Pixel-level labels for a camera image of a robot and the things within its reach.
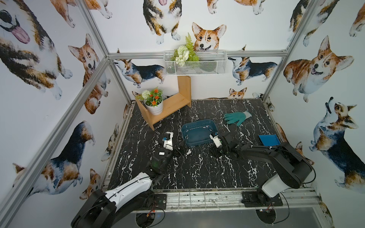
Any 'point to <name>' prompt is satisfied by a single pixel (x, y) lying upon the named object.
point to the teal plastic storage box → (198, 133)
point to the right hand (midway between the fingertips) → (215, 145)
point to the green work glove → (236, 117)
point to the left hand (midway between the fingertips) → (177, 136)
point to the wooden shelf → (171, 103)
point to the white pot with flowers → (153, 100)
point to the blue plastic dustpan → (270, 140)
